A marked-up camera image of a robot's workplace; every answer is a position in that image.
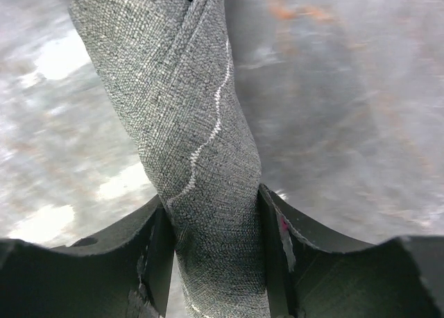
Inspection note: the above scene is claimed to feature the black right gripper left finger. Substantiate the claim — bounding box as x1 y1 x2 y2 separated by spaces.
1 197 175 317

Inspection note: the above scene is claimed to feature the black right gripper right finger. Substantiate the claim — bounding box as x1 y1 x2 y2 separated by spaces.
258 185 443 318

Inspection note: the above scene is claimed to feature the grey green napkin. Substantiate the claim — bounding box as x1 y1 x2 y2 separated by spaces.
70 0 268 317

